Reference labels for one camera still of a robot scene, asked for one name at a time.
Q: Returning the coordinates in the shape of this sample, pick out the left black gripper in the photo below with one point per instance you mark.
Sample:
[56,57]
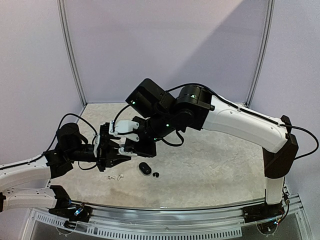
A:
[107,154]

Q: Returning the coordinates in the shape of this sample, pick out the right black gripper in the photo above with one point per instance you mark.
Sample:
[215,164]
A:
[141,149]

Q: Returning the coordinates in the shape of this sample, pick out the white earbud charging case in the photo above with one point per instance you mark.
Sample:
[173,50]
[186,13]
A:
[123,149]

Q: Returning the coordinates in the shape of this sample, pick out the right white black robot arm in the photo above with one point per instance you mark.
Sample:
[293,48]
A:
[199,108]

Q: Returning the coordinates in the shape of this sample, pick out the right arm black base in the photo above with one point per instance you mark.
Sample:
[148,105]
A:
[261,211]

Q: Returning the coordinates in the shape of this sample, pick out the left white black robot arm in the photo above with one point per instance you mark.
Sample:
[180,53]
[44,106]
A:
[71,147]

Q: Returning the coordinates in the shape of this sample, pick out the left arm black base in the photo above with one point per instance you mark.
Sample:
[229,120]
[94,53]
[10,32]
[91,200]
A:
[73,212]

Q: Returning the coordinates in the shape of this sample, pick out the black oval charging case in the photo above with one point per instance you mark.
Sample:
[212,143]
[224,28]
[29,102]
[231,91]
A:
[145,168]

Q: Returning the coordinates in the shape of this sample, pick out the black earbud near black case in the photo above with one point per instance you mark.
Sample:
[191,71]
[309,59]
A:
[156,174]

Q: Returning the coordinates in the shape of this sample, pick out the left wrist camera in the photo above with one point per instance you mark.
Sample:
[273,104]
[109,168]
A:
[103,139]

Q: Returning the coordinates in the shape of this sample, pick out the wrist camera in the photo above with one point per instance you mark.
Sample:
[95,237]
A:
[103,139]
[124,129]

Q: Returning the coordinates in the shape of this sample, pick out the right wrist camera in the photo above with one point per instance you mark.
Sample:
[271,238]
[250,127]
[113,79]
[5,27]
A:
[124,129]

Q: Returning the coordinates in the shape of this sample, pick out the aluminium front rail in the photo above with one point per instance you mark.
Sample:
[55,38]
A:
[225,223]

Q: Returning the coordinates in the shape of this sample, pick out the left metal corner post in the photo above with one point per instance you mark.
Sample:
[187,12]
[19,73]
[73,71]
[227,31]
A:
[61,5]

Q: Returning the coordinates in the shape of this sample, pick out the metal corner post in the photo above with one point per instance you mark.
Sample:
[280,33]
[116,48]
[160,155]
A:
[262,51]
[61,5]

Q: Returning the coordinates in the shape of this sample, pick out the right metal corner post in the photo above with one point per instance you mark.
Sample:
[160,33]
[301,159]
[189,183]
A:
[262,51]

